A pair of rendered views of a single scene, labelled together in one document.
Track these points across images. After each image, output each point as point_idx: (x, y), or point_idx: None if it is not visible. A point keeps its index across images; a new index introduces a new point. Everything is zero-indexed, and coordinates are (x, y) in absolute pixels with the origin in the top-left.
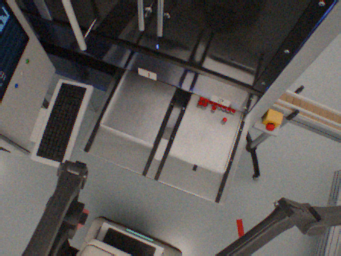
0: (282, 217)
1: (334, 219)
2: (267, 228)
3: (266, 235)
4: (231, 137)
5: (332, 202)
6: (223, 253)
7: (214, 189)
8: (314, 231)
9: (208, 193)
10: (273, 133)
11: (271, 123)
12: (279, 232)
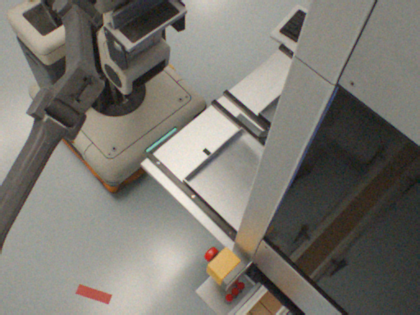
0: (82, 63)
1: (29, 143)
2: (82, 53)
3: (76, 51)
4: (225, 216)
5: None
6: (86, 27)
7: (167, 162)
8: (38, 97)
9: (165, 152)
10: (202, 286)
11: (216, 256)
12: (67, 66)
